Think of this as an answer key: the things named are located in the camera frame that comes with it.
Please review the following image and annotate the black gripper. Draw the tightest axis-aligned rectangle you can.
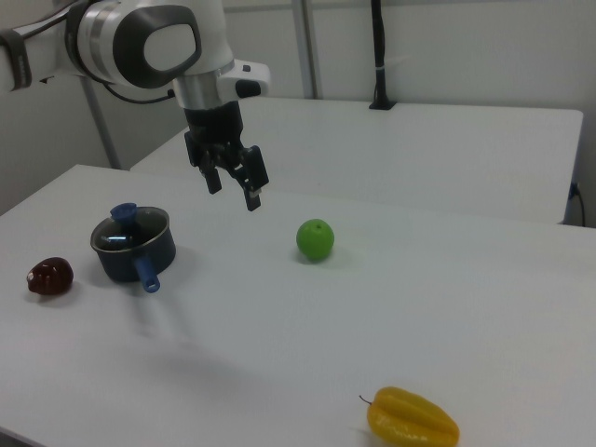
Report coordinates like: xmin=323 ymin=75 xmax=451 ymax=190
xmin=183 ymin=100 xmax=271 ymax=213

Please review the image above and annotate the glass lid with blue knob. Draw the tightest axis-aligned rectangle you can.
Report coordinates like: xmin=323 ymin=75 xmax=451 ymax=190
xmin=90 ymin=201 xmax=170 ymax=253

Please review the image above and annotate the green toy apple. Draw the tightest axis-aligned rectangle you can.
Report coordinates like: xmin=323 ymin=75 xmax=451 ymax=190
xmin=295 ymin=218 xmax=335 ymax=262

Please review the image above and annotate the dark blue saucepan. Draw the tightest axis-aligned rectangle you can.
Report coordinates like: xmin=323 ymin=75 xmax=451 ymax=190
xmin=89 ymin=207 xmax=178 ymax=294

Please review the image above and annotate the black pole with base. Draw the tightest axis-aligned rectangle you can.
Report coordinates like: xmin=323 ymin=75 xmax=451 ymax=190
xmin=369 ymin=0 xmax=398 ymax=111

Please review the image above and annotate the dark red toy fruit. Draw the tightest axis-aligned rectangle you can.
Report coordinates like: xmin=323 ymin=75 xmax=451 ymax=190
xmin=25 ymin=256 xmax=75 ymax=296

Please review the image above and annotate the yellow toy starfruit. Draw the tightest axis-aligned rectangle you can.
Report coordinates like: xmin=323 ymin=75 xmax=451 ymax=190
xmin=358 ymin=386 xmax=461 ymax=447

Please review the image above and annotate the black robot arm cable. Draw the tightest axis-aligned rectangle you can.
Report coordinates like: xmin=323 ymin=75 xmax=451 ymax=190
xmin=107 ymin=82 xmax=177 ymax=105

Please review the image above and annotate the grey metal partition post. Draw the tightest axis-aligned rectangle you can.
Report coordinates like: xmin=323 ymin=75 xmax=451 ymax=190
xmin=297 ymin=0 xmax=323 ymax=100

